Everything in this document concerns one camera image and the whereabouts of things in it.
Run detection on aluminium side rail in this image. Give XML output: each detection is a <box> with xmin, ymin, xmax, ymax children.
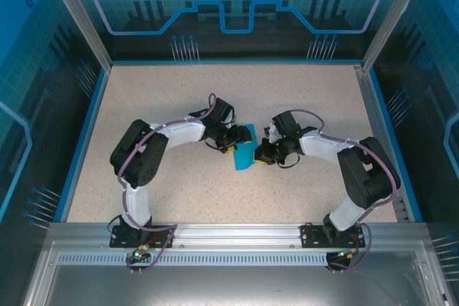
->
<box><xmin>353</xmin><ymin>64</ymin><xmax>412</xmax><ymax>223</ymax></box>

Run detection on aluminium frame post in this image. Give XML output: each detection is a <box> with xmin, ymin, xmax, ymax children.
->
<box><xmin>361</xmin><ymin>0</ymin><xmax>431</xmax><ymax>72</ymax></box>
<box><xmin>39</xmin><ymin>0</ymin><xmax>114</xmax><ymax>70</ymax></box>

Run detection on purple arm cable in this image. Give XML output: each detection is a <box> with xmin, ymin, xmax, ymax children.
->
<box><xmin>286</xmin><ymin>108</ymin><xmax>402</xmax><ymax>273</ymax></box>
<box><xmin>118</xmin><ymin>92</ymin><xmax>218</xmax><ymax>274</ymax></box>

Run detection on thin black right gripper cable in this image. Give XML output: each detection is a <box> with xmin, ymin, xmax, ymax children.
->
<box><xmin>278</xmin><ymin>150</ymin><xmax>301</xmax><ymax>170</ymax></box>

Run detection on slotted metal cable duct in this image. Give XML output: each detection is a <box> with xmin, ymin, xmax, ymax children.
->
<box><xmin>56</xmin><ymin>252</ymin><xmax>422</xmax><ymax>267</ymax></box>

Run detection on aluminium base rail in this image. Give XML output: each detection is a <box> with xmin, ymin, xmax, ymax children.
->
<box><xmin>48</xmin><ymin>222</ymin><xmax>427</xmax><ymax>248</ymax></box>

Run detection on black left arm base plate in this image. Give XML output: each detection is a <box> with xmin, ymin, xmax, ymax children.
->
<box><xmin>109</xmin><ymin>224</ymin><xmax>176</xmax><ymax>249</ymax></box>

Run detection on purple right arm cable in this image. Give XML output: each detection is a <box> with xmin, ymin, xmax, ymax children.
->
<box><xmin>286</xmin><ymin>108</ymin><xmax>402</xmax><ymax>273</ymax></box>

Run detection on cable connector with orange wire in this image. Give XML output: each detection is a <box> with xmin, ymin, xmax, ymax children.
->
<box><xmin>328</xmin><ymin>248</ymin><xmax>361</xmax><ymax>262</ymax></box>

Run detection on cable connector with green light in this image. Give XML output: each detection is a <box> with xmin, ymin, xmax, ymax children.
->
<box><xmin>125</xmin><ymin>244</ymin><xmax>151</xmax><ymax>263</ymax></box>

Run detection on metal panel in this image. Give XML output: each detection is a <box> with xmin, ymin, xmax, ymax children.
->
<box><xmin>21</xmin><ymin>241</ymin><xmax>453</xmax><ymax>306</ymax></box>

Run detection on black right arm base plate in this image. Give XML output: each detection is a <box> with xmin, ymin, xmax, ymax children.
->
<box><xmin>300</xmin><ymin>223</ymin><xmax>364</xmax><ymax>249</ymax></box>

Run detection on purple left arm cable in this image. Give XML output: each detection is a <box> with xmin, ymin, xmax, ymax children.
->
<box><xmin>118</xmin><ymin>92</ymin><xmax>218</xmax><ymax>274</ymax></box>

